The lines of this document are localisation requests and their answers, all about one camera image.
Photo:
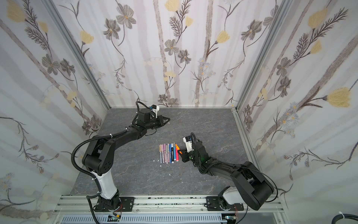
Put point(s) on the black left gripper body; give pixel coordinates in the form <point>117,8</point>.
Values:
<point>154,122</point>

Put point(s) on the black white marker pen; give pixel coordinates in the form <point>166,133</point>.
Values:
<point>172,153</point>

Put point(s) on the pink highlighter pen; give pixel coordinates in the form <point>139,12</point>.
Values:
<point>176,154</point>

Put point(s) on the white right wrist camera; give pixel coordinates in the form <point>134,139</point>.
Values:
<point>188,142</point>

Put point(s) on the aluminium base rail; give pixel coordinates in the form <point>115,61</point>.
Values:
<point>76,210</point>

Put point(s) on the white cable duct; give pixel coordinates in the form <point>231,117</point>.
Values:
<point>165,219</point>

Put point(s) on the small circuit board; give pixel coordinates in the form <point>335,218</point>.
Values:
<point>114,218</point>

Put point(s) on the yellow pastel pen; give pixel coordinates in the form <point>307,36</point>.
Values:
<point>160,153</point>

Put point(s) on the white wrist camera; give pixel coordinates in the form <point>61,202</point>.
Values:
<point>155,109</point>
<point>188,142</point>

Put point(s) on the black cable loop corner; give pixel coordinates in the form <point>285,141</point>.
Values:
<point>344,216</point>

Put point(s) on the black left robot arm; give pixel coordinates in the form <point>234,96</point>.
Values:
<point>95,157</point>

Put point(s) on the pink pastel pen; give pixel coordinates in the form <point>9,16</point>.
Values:
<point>162,153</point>

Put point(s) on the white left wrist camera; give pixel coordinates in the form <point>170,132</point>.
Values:
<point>155,109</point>

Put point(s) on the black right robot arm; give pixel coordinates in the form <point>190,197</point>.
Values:
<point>252,185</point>

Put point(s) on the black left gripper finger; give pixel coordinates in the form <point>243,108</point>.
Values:
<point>159,125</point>
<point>166,119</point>

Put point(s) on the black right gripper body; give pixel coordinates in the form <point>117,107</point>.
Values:
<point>189,154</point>

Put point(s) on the purple pastel pen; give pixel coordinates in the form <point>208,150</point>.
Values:
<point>164,153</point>

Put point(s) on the light blue highlighter pen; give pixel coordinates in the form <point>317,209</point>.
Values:
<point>174,152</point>

